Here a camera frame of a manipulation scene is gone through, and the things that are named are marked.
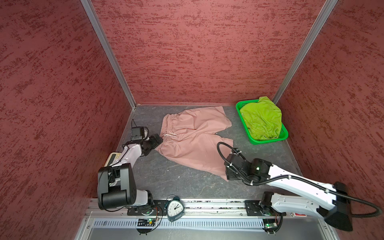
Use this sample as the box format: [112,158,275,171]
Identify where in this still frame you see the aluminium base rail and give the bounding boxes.
[85,196,322,219]

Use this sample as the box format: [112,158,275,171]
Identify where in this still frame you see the aluminium corner post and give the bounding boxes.
[81,0,137,110]
[273,0,338,104]

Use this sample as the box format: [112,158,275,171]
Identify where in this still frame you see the right controller board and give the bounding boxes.
[263,219,280,234]

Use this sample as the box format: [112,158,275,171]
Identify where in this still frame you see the left controller board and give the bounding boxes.
[136,219,157,235]

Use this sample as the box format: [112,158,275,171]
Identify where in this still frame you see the black corrugated cable conduit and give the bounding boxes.
[216,141,383,219]

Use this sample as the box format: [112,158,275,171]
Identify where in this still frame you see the teal alarm clock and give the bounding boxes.
[165,195,185,222]

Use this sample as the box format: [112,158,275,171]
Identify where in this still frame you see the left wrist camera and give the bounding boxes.
[131,127,149,141]

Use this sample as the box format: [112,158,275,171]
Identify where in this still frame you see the left aluminium corner post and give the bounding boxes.
[81,0,137,110]

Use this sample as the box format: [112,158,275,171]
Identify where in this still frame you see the beige calculator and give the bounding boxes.
[104,152,121,167]

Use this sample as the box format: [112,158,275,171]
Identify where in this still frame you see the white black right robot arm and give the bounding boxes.
[225,153,353,232]

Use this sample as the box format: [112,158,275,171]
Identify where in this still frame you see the controller board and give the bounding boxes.
[136,219,157,235]
[263,219,280,234]

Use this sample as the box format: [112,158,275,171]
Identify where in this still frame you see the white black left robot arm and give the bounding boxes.
[97,134,163,212]

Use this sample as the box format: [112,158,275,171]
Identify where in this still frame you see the lime green shorts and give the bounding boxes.
[240,97,283,141]

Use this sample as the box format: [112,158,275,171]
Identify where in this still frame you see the right aluminium corner post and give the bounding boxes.
[273,0,338,104]

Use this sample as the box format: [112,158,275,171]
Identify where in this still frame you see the green plastic basket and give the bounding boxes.
[236,99,289,145]

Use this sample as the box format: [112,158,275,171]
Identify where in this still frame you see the pink shorts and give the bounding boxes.
[156,106,234,180]

